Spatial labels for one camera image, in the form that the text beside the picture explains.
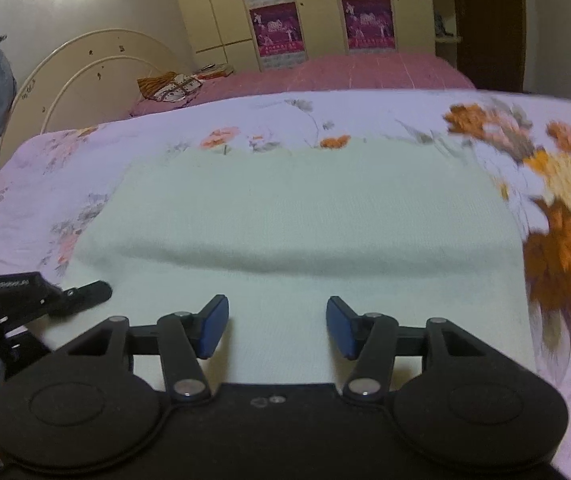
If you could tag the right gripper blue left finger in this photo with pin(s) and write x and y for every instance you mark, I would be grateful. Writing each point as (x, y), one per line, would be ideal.
(202, 330)

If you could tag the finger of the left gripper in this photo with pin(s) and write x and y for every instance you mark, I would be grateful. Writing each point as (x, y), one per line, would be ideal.
(80, 299)

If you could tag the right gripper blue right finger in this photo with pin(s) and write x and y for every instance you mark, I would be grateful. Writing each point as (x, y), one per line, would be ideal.
(350, 331)

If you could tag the pale green cloth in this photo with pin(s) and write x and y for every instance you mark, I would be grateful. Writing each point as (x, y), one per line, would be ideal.
(404, 229)

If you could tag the pink floral bedsheet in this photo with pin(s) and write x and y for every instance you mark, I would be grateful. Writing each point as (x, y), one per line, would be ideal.
(57, 183)

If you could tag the cream curved headboard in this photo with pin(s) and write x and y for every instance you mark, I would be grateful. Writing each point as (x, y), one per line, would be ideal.
(90, 80)

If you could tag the pink checked bedspread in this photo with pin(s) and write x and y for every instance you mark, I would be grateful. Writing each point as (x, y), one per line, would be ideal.
(387, 70)

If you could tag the yellow wardrobe with posters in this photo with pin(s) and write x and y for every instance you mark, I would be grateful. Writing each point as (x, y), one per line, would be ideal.
(259, 35)

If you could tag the open yellow shelf unit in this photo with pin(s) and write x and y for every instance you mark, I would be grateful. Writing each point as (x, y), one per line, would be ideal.
(447, 38)

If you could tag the dark wooden door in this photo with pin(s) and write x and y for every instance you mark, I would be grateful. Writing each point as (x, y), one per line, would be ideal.
(492, 51)

